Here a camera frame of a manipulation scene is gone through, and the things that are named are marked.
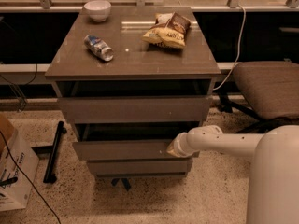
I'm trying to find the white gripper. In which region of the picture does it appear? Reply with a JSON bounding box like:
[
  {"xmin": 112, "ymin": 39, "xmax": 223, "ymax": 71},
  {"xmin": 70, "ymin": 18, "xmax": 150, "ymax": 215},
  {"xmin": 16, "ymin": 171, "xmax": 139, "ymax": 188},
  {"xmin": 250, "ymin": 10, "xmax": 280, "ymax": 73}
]
[{"xmin": 166, "ymin": 133, "xmax": 194, "ymax": 158}]

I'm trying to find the grey drawer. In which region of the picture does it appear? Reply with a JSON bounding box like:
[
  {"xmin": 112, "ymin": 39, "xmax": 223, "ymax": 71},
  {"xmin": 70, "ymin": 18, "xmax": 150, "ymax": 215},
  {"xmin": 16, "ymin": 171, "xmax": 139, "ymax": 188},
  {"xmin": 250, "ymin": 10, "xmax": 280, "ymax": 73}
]
[
  {"xmin": 73, "ymin": 121, "xmax": 199, "ymax": 161},
  {"xmin": 87, "ymin": 159, "xmax": 192, "ymax": 176},
  {"xmin": 58, "ymin": 97, "xmax": 211, "ymax": 123}
]

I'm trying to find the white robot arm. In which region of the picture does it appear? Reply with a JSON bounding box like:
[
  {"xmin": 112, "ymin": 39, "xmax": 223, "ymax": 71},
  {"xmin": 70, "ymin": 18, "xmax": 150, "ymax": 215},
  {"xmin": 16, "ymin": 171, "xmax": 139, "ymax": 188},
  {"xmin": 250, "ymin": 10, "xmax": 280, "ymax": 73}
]
[{"xmin": 167, "ymin": 125, "xmax": 299, "ymax": 224}]

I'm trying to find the grey top drawer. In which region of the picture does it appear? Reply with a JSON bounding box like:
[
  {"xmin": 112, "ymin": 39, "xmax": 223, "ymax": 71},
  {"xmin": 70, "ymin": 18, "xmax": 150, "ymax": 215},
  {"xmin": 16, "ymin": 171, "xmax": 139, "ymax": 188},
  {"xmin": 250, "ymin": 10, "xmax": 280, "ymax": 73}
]
[{"xmin": 58, "ymin": 97, "xmax": 211, "ymax": 123}]

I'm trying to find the grey bottom drawer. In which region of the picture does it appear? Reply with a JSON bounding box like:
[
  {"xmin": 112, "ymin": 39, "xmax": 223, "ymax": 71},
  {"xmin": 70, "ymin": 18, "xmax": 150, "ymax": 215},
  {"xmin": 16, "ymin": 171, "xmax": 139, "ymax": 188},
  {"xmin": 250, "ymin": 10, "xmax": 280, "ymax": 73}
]
[{"xmin": 87, "ymin": 159, "xmax": 192, "ymax": 176}]

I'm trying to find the grey drawer cabinet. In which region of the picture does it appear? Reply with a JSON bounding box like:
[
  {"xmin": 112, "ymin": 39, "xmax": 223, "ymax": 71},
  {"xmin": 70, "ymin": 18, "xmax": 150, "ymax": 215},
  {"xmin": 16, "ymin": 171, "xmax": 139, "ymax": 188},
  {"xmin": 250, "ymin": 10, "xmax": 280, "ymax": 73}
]
[{"xmin": 46, "ymin": 7, "xmax": 221, "ymax": 178}]

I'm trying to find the yellow chip bag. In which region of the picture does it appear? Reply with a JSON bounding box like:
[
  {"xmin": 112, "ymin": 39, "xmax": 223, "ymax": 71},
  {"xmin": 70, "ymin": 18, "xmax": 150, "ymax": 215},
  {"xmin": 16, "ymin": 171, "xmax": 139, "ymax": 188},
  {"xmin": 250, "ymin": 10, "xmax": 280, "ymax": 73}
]
[{"xmin": 142, "ymin": 12, "xmax": 186, "ymax": 49}]

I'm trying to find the grey office chair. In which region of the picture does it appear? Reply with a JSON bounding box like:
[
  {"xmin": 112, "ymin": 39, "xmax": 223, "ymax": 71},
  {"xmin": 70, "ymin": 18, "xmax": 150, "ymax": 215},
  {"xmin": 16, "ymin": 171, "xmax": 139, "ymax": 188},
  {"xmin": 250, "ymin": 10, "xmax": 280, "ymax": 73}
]
[{"xmin": 217, "ymin": 61, "xmax": 299, "ymax": 133}]

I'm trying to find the black metal bar stand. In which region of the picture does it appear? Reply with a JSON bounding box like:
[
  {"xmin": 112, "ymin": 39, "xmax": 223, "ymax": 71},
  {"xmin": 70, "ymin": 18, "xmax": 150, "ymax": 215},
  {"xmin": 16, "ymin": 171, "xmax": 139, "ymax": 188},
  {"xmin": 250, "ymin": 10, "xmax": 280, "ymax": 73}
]
[{"xmin": 43, "ymin": 121, "xmax": 67, "ymax": 184}]

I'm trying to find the crushed plastic water bottle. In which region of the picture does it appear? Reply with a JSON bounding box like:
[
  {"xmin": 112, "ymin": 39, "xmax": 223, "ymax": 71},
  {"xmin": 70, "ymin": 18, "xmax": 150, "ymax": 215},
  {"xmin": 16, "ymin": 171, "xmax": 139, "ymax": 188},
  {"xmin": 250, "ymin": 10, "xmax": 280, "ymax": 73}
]
[{"xmin": 84, "ymin": 35, "xmax": 114, "ymax": 62}]

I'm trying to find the brown chip bag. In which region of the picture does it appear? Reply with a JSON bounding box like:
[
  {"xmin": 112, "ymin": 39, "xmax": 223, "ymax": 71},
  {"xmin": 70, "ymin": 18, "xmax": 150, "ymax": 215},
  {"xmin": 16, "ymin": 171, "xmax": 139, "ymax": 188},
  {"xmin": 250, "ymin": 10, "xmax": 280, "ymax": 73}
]
[{"xmin": 166, "ymin": 12, "xmax": 191, "ymax": 34}]

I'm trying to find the white ceramic bowl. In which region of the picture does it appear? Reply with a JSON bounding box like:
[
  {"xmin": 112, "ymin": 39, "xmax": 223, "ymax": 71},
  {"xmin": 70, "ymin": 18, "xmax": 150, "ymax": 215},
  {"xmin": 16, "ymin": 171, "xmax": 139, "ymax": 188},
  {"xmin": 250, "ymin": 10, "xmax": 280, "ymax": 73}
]
[{"xmin": 84, "ymin": 0, "xmax": 111, "ymax": 22}]

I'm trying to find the cardboard box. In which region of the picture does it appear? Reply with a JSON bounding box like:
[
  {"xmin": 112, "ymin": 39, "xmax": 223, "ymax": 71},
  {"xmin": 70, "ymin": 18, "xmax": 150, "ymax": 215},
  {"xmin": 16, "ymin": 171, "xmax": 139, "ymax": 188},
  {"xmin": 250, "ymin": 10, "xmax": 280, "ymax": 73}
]
[{"xmin": 0, "ymin": 115, "xmax": 39, "ymax": 211}]

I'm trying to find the white cable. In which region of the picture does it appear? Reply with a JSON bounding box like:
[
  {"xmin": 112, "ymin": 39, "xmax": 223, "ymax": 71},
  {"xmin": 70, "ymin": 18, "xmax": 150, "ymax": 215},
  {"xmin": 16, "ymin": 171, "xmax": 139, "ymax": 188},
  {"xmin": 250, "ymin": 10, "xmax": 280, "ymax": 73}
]
[{"xmin": 212, "ymin": 5, "xmax": 247, "ymax": 91}]

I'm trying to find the black cable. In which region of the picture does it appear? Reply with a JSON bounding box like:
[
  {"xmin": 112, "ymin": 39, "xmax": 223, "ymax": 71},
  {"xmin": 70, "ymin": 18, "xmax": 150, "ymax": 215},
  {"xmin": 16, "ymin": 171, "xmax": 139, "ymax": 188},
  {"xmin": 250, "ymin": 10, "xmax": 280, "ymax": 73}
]
[{"xmin": 0, "ymin": 130, "xmax": 62, "ymax": 224}]

